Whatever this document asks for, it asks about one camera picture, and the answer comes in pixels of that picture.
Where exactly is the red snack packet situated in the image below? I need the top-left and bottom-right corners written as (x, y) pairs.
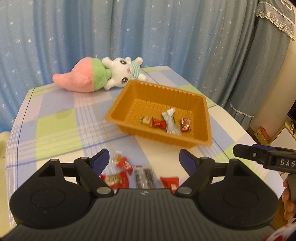
top-left (160, 177), bottom-right (179, 194)

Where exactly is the large red gold snack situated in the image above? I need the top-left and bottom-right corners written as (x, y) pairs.
top-left (100, 172), bottom-right (129, 192)

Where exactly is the small red candy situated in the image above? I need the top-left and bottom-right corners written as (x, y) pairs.
top-left (116, 157), bottom-right (133, 175)

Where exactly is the clear black sesame packet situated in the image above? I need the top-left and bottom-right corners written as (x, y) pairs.
top-left (133, 165), bottom-right (156, 189)

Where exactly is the person right hand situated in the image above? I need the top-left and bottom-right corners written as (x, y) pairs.
top-left (281, 178), bottom-right (295, 220)

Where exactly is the cardboard box on floor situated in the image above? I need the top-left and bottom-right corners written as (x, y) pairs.
top-left (254, 126), bottom-right (271, 146)

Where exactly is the white cabinet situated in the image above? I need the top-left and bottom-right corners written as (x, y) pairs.
top-left (269, 117), bottom-right (296, 150)

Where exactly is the brown red candy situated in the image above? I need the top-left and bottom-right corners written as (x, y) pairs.
top-left (181, 118), bottom-right (191, 132)

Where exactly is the silver green snack packet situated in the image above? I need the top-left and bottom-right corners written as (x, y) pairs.
top-left (162, 108), bottom-right (182, 136)

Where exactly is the red candy in tray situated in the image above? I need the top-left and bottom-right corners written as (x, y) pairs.
top-left (151, 117), bottom-right (167, 130)

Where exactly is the small green white candy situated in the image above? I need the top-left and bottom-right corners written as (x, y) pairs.
top-left (138, 116), bottom-right (152, 125)

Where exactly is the orange plastic tray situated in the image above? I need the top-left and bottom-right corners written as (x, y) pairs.
top-left (105, 80), bottom-right (212, 148)

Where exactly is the carrot bunny plush toy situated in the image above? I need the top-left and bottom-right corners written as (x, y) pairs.
top-left (52, 57), bottom-right (147, 93)

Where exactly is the blue star curtain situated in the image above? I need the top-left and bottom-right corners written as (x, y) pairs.
top-left (1, 1), bottom-right (258, 131)

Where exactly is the grey-blue lace curtain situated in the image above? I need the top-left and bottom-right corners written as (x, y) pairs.
top-left (224, 1), bottom-right (295, 130)

